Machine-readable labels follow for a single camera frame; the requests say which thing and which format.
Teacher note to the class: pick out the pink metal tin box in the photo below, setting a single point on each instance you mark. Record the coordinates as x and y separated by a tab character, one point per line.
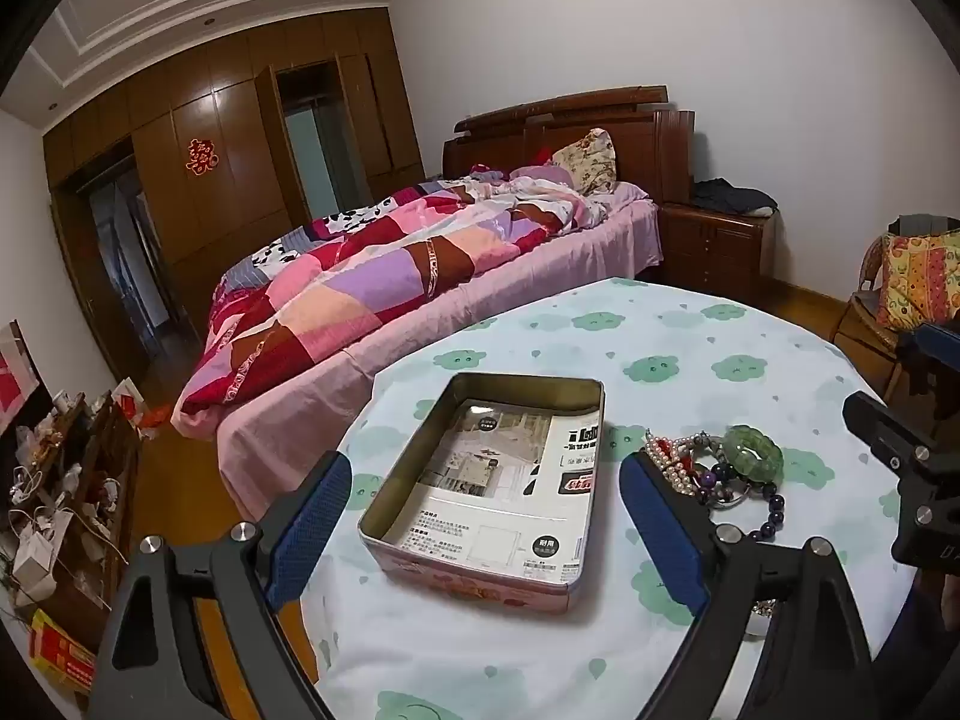
465	577

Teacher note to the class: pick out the red cardboard box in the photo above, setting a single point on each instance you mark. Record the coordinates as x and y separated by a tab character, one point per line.
60	652

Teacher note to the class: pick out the wooden nightstand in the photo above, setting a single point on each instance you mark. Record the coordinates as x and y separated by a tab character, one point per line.
712	247

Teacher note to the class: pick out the person's right forearm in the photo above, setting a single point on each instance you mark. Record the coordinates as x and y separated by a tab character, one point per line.
922	652

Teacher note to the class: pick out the patchwork quilt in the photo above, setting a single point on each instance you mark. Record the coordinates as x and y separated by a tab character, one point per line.
360	270

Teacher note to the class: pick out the floral pillow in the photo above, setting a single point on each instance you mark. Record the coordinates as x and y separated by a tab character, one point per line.
592	161

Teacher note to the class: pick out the brown wooden wardrobe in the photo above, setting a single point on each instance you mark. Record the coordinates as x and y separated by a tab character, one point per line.
225	127

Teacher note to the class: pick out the lilac pillow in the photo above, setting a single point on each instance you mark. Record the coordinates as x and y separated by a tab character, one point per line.
551	174

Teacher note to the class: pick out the yellow patterned cushion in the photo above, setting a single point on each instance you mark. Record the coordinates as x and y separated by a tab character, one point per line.
919	281

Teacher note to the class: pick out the cluttered low wooden cabinet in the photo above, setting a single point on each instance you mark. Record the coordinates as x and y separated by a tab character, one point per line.
82	510

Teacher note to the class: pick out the round table with tablecloth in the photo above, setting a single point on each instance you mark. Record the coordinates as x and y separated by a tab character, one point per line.
675	345

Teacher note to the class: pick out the red paper decoration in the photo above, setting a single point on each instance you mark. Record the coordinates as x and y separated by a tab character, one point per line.
201	156

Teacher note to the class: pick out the dark clothes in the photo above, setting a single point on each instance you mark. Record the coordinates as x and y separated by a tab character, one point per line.
731	196

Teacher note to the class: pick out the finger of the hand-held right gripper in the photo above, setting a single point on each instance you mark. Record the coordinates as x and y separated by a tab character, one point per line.
934	360
892	439

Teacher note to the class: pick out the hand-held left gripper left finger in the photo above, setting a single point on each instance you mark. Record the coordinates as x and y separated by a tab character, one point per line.
319	521

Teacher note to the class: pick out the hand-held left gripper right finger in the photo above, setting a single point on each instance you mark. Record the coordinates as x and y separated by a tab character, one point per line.
660	532

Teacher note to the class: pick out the orange plastic bag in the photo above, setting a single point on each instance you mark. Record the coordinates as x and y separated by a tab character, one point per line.
156	420

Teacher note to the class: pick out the wooden chair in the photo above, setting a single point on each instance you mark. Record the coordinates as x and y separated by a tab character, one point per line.
859	322

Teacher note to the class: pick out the wooden bed with pink sheet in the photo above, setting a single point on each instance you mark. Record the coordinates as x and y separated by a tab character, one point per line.
322	390

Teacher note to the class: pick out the red and white bag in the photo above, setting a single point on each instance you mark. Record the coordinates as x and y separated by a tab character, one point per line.
126	403

